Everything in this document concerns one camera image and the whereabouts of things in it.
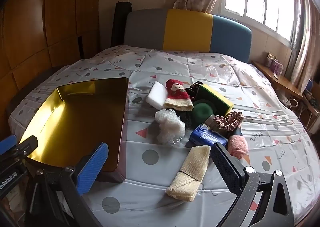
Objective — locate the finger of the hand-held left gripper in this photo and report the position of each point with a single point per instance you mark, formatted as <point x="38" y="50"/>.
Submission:
<point x="7" y="143"/>
<point x="26" y="145"/>

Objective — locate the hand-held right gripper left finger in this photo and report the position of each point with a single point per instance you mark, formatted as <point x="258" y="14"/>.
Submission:
<point x="92" y="167"/>

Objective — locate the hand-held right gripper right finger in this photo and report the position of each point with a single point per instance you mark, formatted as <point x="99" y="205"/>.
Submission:
<point x="226" y="167"/>

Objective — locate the pink fluffy towel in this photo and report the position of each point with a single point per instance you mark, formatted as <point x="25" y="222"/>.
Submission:
<point x="237" y="145"/>

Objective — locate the blue tissue pack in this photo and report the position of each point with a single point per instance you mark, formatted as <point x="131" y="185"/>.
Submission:
<point x="205" y="136"/>

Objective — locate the beige loofah cloth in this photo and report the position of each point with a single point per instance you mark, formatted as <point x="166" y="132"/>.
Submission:
<point x="190" y="174"/>

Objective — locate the brown scrunchie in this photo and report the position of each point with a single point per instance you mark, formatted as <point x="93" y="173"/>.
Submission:
<point x="228" y="120"/>

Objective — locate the gold-lined dark red box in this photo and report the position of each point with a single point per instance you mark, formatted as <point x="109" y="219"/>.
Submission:
<point x="75" y="116"/>

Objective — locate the white mesh bath puff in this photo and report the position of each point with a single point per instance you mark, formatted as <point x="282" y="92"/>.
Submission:
<point x="167" y="124"/>

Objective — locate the green and yellow scouring sponge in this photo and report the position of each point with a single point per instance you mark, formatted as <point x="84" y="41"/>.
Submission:
<point x="212" y="94"/>

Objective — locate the black beaded braided hairpiece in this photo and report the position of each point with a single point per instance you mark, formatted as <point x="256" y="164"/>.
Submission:
<point x="191" y="89"/>

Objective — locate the white foam sponge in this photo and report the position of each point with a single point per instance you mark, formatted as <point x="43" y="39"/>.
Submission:
<point x="156" y="94"/>

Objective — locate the wooden side table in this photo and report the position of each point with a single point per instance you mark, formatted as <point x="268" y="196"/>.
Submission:
<point x="282" y="84"/>

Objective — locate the grey patterned bedsheet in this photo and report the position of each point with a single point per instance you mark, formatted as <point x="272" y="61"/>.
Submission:
<point x="200" y="66"/>

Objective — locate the purple boxes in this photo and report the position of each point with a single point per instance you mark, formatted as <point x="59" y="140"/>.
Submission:
<point x="275" y="65"/>

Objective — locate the grey yellow blue headboard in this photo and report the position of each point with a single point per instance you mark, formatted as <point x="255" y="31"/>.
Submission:
<point x="187" y="29"/>

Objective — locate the black rolled mat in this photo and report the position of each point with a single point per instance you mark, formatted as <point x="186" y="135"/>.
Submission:
<point x="121" y="24"/>

